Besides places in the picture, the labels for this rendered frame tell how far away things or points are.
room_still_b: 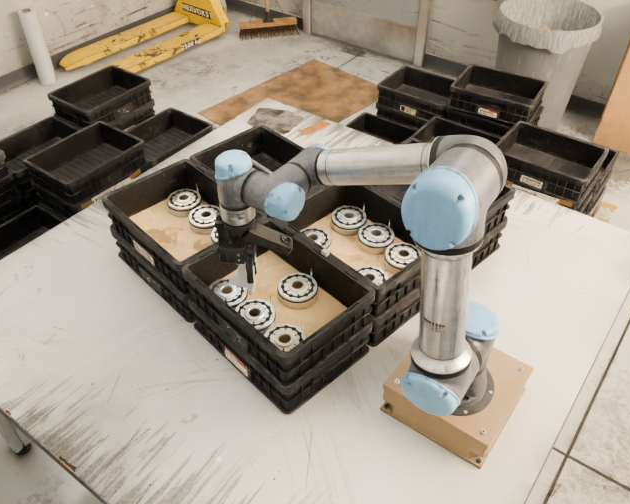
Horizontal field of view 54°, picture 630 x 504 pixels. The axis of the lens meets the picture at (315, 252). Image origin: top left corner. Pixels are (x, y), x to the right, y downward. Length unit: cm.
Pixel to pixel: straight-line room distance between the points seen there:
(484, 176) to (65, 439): 111
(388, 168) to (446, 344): 34
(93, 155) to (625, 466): 243
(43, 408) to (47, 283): 45
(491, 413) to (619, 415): 120
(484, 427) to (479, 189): 64
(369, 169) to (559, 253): 100
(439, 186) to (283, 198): 36
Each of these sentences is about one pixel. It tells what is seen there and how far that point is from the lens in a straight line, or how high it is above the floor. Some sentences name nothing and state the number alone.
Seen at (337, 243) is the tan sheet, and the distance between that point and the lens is 174.
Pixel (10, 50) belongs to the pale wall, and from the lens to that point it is 479.
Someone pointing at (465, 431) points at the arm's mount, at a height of 80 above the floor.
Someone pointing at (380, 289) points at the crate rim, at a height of 93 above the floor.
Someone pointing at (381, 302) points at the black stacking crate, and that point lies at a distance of 153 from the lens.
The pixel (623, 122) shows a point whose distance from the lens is 406.
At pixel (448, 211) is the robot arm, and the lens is 94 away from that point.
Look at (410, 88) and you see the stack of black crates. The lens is 356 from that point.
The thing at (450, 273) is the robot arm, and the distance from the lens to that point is 104.
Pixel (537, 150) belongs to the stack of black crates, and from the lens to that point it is 293.
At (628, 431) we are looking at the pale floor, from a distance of 259.
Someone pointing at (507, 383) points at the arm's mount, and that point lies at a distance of 153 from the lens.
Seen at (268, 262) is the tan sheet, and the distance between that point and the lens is 169.
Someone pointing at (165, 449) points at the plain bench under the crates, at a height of 70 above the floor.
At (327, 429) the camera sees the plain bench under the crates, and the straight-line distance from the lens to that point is 150.
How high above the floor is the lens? 198
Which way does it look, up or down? 42 degrees down
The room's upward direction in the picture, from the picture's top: straight up
